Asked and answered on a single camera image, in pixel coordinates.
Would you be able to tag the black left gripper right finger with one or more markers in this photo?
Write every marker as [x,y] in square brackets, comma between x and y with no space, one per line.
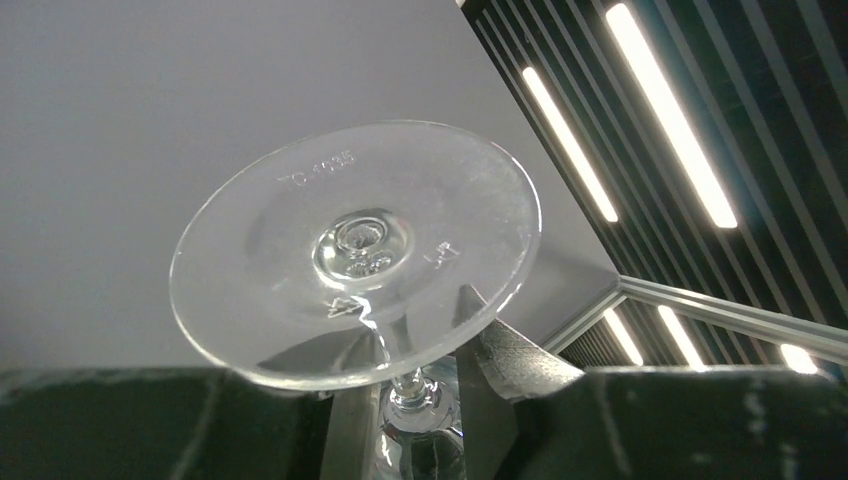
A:
[527,414]

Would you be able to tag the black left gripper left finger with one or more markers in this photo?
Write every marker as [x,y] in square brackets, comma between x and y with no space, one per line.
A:
[177,423]

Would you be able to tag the clear wine glass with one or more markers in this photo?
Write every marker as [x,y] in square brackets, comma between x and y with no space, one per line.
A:
[362,257]

